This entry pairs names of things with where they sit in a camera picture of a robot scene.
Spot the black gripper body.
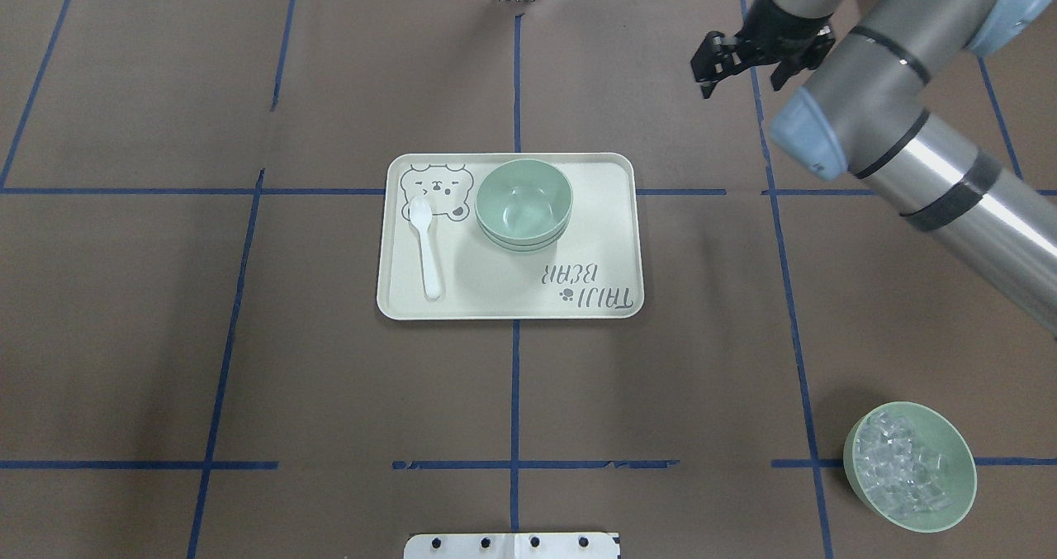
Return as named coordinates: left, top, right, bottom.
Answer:
left=735, top=0, right=835, bottom=70

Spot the cream bear tray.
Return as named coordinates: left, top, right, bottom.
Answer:
left=377, top=153, right=646, bottom=320

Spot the green bowl on tray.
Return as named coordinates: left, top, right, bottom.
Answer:
left=484, top=232, right=562, bottom=254

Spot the white plastic spoon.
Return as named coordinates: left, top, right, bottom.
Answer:
left=409, top=197, right=444, bottom=301

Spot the white camera post base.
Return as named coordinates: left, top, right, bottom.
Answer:
left=403, top=532, right=622, bottom=558

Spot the green bowl with ice cubes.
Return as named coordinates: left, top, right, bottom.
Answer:
left=842, top=400, right=978, bottom=533

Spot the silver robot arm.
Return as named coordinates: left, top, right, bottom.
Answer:
left=690, top=0, right=1056, bottom=332

